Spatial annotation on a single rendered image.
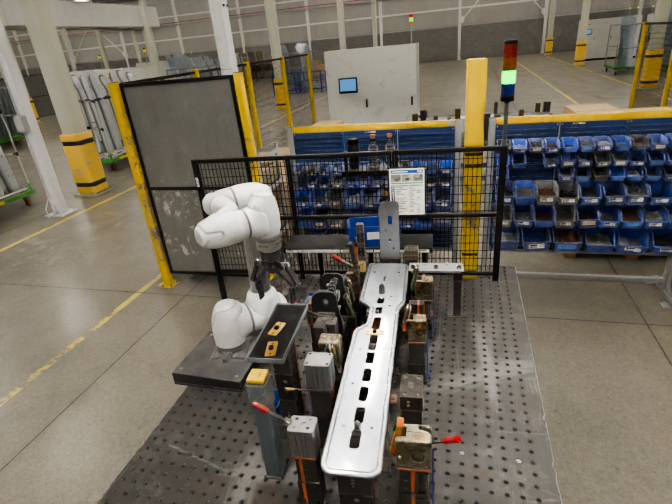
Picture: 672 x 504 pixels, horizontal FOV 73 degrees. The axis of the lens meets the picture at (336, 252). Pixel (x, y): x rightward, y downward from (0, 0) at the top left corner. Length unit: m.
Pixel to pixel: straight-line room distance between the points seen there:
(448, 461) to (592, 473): 1.19
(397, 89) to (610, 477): 6.85
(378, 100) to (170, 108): 4.93
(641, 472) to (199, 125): 3.83
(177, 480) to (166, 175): 3.07
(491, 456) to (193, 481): 1.12
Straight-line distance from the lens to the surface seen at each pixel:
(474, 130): 2.72
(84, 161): 9.28
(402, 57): 8.40
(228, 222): 1.51
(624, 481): 2.97
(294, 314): 1.87
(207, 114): 4.10
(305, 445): 1.56
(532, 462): 1.96
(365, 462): 1.50
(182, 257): 4.80
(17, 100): 8.37
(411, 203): 2.78
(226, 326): 2.29
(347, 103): 8.64
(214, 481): 1.96
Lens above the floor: 2.15
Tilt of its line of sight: 25 degrees down
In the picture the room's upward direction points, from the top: 6 degrees counter-clockwise
